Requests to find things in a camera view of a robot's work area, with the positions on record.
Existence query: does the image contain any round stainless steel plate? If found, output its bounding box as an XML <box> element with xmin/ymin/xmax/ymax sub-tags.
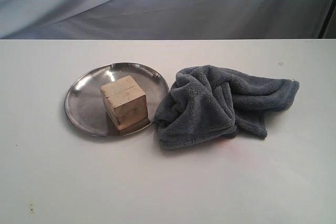
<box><xmin>64</xmin><ymin>62</ymin><xmax>169</xmax><ymax>137</ymax></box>

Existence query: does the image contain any black stand pole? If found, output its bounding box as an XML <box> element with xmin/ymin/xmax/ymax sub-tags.
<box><xmin>317</xmin><ymin>0</ymin><xmax>335</xmax><ymax>39</ymax></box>

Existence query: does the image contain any light wooden block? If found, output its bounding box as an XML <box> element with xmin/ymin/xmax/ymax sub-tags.
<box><xmin>100</xmin><ymin>76</ymin><xmax>148</xmax><ymax>131</ymax></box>

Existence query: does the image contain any grey-blue fleece towel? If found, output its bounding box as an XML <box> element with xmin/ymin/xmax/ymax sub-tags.
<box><xmin>154</xmin><ymin>65</ymin><xmax>299</xmax><ymax>149</ymax></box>

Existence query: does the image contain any grey backdrop cloth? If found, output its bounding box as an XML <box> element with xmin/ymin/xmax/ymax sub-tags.
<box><xmin>1</xmin><ymin>0</ymin><xmax>331</xmax><ymax>40</ymax></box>

